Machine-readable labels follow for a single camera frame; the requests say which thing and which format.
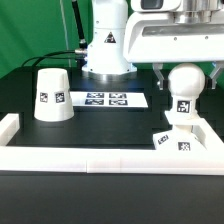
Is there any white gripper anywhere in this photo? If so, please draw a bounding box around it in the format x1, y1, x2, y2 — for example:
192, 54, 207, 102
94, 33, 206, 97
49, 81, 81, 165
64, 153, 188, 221
123, 11, 224, 90

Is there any white lamp bulb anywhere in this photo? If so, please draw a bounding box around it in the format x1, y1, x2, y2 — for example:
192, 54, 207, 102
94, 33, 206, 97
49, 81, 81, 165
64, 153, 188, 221
168, 63, 205, 119

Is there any white lamp base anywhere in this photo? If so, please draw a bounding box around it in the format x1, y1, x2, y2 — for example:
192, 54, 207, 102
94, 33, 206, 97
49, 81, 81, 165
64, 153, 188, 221
153, 111, 205, 152

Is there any white lamp shade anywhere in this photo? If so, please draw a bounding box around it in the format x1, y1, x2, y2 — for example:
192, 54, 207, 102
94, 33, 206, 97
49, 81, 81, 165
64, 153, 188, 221
34, 68, 74, 122

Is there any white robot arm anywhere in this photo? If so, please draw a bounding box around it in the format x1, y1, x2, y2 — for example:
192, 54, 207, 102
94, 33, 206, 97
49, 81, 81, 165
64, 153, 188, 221
83, 0, 224, 88

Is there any white marker sheet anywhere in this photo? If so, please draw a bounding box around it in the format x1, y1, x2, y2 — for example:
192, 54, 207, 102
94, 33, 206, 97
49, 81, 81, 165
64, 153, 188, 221
70, 91, 148, 108

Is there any white foam border frame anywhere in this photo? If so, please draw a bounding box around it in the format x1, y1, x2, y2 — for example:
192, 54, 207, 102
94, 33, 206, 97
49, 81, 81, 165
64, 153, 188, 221
0, 113, 224, 175

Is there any black cable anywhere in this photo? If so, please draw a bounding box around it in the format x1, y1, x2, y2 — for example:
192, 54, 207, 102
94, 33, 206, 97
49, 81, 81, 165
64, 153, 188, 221
21, 50, 88, 68

